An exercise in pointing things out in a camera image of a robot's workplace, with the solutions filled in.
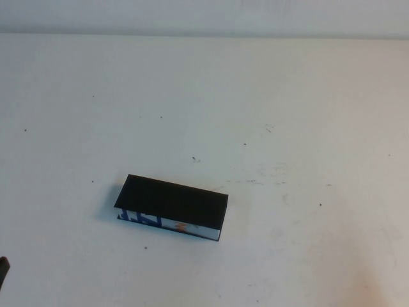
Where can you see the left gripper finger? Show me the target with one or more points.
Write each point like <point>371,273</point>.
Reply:
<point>3,268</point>

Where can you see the black glasses case box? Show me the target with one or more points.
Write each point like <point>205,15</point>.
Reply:
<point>172,199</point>

